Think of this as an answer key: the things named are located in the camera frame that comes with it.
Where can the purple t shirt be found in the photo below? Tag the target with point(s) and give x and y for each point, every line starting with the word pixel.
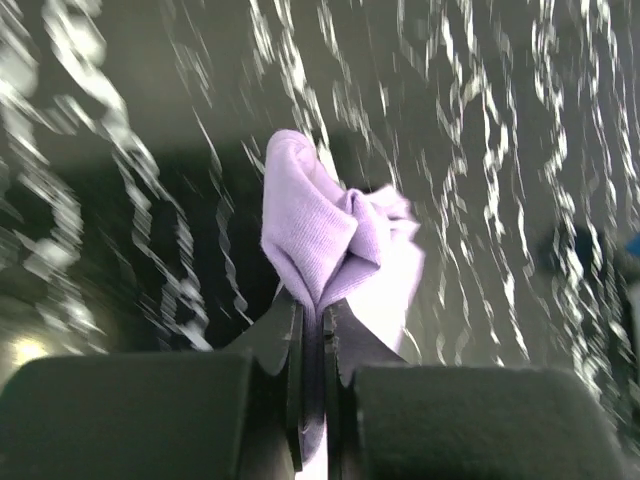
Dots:
pixel 328 244

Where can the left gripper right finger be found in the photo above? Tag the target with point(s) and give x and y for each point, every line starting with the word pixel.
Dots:
pixel 387 419

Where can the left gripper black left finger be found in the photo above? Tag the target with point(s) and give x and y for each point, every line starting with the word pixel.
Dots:
pixel 230 414

